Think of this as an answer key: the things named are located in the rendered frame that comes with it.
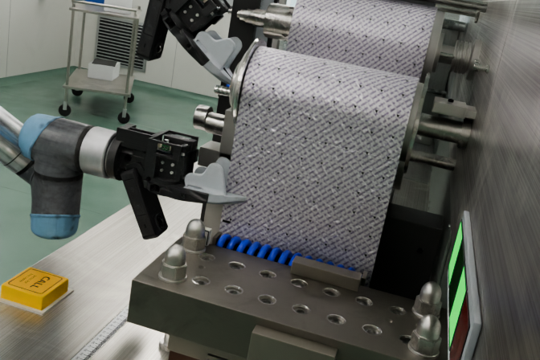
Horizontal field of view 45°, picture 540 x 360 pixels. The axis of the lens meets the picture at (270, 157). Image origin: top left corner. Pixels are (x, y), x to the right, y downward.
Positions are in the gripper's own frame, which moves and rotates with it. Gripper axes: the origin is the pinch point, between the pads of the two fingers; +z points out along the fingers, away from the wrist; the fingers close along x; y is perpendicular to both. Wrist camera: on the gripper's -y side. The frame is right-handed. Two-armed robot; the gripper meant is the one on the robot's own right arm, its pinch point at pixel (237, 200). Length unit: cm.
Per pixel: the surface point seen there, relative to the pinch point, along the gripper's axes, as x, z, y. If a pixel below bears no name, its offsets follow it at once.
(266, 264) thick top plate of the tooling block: -5.7, 7.1, -6.1
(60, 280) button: -8.0, -23.1, -16.6
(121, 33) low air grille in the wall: 555, -303, -57
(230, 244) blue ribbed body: -3.6, 0.9, -5.5
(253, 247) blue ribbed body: -3.3, 4.3, -5.2
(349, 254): -0.2, 17.8, -3.6
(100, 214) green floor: 215, -132, -109
